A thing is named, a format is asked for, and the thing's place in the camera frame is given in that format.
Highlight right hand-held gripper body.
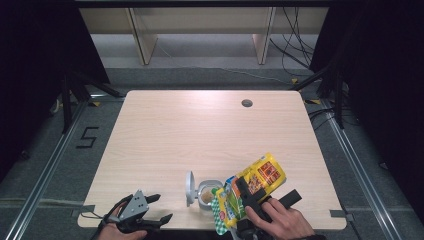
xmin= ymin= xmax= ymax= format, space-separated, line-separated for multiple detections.
xmin=235 ymin=218 xmax=277 ymax=240

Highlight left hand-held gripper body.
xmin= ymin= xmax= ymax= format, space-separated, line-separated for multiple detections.
xmin=106 ymin=189 xmax=165 ymax=234

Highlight yellow spout pouch green cap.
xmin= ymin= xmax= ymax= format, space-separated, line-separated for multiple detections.
xmin=210 ymin=152 xmax=287 ymax=236

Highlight grey lidded seasoning container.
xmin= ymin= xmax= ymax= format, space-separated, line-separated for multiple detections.
xmin=185 ymin=170 xmax=224 ymax=212

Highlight person's right hand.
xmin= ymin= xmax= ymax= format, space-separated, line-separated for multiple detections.
xmin=244 ymin=197 xmax=315 ymax=240

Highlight person's left hand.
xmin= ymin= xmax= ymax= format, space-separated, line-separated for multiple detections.
xmin=97 ymin=223 xmax=149 ymax=240

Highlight tan granules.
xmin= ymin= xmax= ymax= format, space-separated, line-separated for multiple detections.
xmin=200 ymin=189 xmax=215 ymax=205

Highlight grey tape piece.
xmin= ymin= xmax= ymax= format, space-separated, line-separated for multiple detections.
xmin=71 ymin=204 xmax=96 ymax=218
xmin=329 ymin=209 xmax=355 ymax=222

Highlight black metal stand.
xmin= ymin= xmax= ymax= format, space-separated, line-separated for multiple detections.
xmin=289 ymin=62 xmax=346 ymax=130
xmin=59 ymin=70 xmax=125 ymax=134

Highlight black curtain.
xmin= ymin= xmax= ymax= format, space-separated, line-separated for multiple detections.
xmin=309 ymin=0 xmax=424 ymax=216
xmin=0 ymin=0 xmax=112 ymax=183

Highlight light wooden desk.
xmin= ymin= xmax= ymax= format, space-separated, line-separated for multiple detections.
xmin=79 ymin=6 xmax=330 ymax=66

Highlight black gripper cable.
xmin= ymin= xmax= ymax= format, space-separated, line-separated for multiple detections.
xmin=80 ymin=195 xmax=134 ymax=240

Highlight metal floor rail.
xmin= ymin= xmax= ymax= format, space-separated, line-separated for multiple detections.
xmin=4 ymin=99 xmax=92 ymax=240
xmin=320 ymin=99 xmax=403 ymax=240

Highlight black floor cable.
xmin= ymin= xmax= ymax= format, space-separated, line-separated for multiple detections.
xmin=307 ymin=107 xmax=335 ymax=132

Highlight thin grey floor cable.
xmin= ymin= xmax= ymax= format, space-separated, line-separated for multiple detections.
xmin=156 ymin=41 xmax=292 ymax=84

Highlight bundle of black cables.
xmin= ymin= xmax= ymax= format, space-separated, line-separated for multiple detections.
xmin=268 ymin=6 xmax=317 ymax=78

